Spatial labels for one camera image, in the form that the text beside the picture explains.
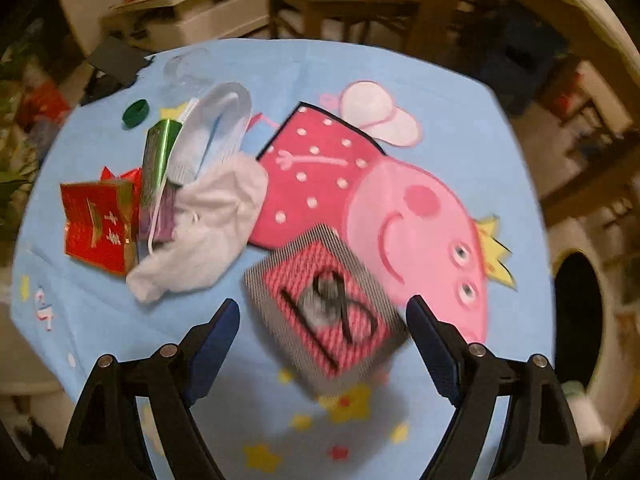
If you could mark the wooden dining table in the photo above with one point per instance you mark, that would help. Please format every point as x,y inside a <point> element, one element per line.
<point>575,15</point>

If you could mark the white low cabinet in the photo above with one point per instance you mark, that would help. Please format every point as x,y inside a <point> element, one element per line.
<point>215,15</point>

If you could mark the blue cartoon pig printed blanket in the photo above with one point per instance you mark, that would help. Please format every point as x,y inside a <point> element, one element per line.
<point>300,75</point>

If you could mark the red carton box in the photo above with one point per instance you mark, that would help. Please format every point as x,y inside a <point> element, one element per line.
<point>95,230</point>

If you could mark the dark grey board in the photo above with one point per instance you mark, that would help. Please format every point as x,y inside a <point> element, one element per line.
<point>115,60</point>

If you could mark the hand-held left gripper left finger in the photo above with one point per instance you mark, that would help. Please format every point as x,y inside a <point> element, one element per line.
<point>215,355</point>

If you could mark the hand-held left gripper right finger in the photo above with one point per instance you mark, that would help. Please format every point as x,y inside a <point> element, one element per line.
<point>440,360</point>

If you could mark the green bottle cap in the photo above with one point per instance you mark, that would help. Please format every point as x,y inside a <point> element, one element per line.
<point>135,114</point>

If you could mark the blue face mask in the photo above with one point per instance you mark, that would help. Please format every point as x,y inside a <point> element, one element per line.
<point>220,125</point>

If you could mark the green houseplant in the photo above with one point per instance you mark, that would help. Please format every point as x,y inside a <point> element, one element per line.
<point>15,175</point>

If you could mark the white cloth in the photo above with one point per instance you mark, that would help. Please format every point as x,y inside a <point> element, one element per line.
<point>220,210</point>

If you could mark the round trash bin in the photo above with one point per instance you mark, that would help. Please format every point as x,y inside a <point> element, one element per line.
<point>575,310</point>

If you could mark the pink patterned square packet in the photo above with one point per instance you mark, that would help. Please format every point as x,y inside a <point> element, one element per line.
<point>320,270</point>

